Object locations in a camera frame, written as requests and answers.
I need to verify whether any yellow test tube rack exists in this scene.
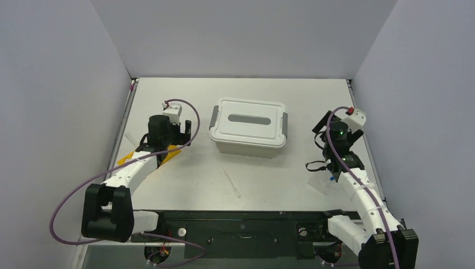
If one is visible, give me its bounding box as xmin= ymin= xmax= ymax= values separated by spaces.
xmin=117 ymin=145 xmax=181 ymax=165

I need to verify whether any white bin lid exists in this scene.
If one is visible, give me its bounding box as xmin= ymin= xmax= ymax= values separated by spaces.
xmin=209 ymin=98 xmax=288 ymax=149

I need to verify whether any beige plastic bin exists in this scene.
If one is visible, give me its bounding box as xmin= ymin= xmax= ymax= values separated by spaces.
xmin=213 ymin=141 xmax=284 ymax=159

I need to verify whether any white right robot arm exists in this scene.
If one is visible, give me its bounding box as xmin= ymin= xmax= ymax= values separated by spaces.
xmin=312 ymin=106 xmax=419 ymax=268

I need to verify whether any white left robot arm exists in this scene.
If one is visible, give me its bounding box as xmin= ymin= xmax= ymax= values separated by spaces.
xmin=81 ymin=115 xmax=192 ymax=243

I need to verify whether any clear glass stirring rod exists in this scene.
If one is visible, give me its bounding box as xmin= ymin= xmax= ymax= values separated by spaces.
xmin=222 ymin=166 xmax=241 ymax=198

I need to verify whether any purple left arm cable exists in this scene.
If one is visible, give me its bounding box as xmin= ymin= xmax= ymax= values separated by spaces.
xmin=49 ymin=99 xmax=207 ymax=268

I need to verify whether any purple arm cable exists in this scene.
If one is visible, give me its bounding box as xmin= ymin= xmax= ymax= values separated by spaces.
xmin=49 ymin=99 xmax=207 ymax=268
xmin=325 ymin=106 xmax=402 ymax=269

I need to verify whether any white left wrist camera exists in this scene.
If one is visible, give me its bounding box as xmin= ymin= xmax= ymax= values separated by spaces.
xmin=162 ymin=101 xmax=183 ymax=126

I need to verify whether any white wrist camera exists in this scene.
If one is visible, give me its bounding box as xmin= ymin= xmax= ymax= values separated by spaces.
xmin=162 ymin=101 xmax=183 ymax=126
xmin=342 ymin=108 xmax=367 ymax=132

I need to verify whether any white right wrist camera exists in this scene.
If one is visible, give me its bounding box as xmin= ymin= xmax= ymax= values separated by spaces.
xmin=342 ymin=108 xmax=367 ymax=132

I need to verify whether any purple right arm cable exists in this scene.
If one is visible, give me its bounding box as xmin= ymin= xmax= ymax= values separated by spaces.
xmin=325 ymin=106 xmax=402 ymax=269

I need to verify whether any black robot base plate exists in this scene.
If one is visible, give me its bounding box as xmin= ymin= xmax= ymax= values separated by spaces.
xmin=131 ymin=210 xmax=359 ymax=264

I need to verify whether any aluminium rail frame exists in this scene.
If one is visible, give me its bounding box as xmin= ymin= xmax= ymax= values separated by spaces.
xmin=74 ymin=219 xmax=412 ymax=269

